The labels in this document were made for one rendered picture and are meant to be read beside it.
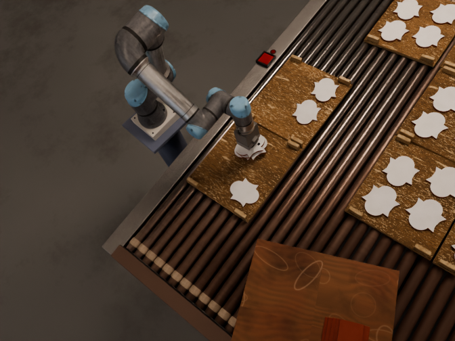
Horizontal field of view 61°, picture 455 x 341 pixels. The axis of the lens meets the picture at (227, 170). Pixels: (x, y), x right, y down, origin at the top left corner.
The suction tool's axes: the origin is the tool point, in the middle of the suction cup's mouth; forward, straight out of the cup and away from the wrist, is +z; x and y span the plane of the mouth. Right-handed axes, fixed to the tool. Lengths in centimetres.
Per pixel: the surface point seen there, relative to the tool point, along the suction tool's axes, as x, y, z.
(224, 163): 6.5, -12.1, 3.6
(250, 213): -17.3, -25.4, 3.6
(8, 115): 249, -43, 97
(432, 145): -64, 40, 4
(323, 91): -12.1, 42.3, 2.6
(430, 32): -39, 96, 3
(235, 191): -6.6, -20.9, 2.6
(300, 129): -13.5, 19.8, 3.6
